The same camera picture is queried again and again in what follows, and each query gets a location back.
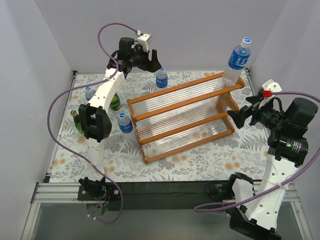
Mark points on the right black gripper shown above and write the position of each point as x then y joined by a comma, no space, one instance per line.
249,114

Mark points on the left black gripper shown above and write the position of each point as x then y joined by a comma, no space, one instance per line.
146,61

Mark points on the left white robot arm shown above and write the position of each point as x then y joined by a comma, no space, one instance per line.
93,116

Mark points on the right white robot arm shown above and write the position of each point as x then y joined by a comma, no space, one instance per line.
257,219

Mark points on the orange three-tier glass shelf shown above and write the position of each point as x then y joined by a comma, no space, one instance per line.
181,117

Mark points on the green glass bottle upright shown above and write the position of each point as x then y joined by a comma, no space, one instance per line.
115,103

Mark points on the green glass bottle left edge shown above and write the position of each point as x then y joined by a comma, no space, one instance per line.
76,120

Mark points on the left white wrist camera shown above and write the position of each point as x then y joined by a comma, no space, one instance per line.
144,40

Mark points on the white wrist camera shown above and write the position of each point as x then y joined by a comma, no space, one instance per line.
144,40
266,91

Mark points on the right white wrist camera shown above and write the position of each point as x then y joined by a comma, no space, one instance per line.
266,91

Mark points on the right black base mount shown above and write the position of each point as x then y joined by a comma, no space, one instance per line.
218,192

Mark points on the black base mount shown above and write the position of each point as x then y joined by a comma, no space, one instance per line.
105,192
218,192

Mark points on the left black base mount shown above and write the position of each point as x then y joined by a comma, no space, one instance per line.
105,192

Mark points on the aluminium front frame rail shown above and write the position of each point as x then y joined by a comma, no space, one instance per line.
152,211

